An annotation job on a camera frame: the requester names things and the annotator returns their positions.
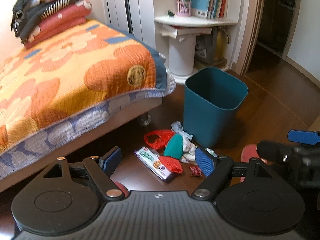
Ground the red plastic bag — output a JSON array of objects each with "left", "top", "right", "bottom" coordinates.
[{"left": 144, "top": 129, "right": 175, "bottom": 150}]

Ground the teal plastic trash bin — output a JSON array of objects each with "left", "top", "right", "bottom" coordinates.
[{"left": 183, "top": 67, "right": 248, "bottom": 147}]

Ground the small red candy wrapper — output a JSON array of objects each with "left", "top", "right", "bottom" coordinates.
[{"left": 189, "top": 166, "right": 203, "bottom": 178}]

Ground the pink slipper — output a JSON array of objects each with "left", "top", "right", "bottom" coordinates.
[{"left": 240, "top": 143, "right": 268, "bottom": 183}]

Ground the red mesh net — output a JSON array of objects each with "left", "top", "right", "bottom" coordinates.
[{"left": 159, "top": 156, "right": 183, "bottom": 174}]

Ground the teal oval object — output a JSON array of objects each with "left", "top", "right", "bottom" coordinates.
[{"left": 163, "top": 134, "right": 183, "bottom": 160}]

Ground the silver metal bed leg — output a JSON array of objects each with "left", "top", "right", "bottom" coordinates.
[{"left": 138, "top": 112, "right": 152, "bottom": 126}]

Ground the bed with orange floral quilt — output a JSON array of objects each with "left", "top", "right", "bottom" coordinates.
[{"left": 1, "top": 20, "right": 176, "bottom": 191}]

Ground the grey plastic jug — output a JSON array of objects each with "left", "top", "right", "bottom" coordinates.
[{"left": 195, "top": 27, "right": 217, "bottom": 64}]

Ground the white cylindrical bin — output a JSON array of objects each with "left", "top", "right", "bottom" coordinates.
[{"left": 169, "top": 35, "right": 196, "bottom": 77}]

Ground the golden thermos kettle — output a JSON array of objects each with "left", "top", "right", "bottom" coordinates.
[{"left": 214, "top": 27, "right": 231, "bottom": 61}]

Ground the white corner shelf unit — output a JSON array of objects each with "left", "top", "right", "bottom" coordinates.
[{"left": 153, "top": 0, "right": 244, "bottom": 73}]

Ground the stack of papers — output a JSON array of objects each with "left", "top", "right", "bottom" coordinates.
[{"left": 160, "top": 24, "right": 212, "bottom": 42}]

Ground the folded red blanket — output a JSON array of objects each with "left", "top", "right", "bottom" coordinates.
[{"left": 24, "top": 0, "right": 92, "bottom": 49}]

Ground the small green object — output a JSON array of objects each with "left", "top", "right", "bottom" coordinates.
[{"left": 167, "top": 11, "right": 175, "bottom": 17}]

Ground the row of books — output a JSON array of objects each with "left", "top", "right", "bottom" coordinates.
[{"left": 191, "top": 0, "right": 228, "bottom": 19}]

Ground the pink pen holder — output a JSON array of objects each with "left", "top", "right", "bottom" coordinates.
[{"left": 175, "top": 1, "right": 191, "bottom": 17}]

